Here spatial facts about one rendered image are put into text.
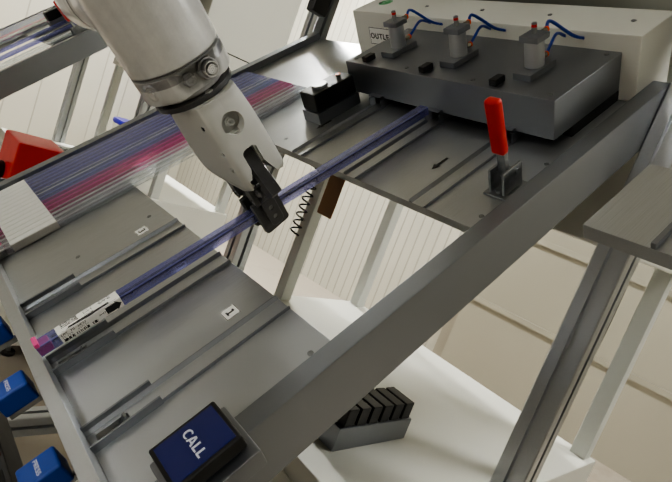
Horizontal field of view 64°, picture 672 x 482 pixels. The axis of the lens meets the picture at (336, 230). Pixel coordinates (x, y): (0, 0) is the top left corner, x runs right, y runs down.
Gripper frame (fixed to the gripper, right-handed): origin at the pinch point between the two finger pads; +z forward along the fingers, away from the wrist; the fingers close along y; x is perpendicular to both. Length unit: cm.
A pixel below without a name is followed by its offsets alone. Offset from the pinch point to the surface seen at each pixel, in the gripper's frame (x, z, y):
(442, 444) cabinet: -3, 51, -9
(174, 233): 8.1, 1.4, 9.7
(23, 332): 25.4, -3.7, 4.6
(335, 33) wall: -219, 133, 304
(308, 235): -20, 46, 45
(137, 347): 18.5, -0.3, -4.4
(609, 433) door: -101, 257, 20
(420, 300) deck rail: -1.1, 2.7, -21.0
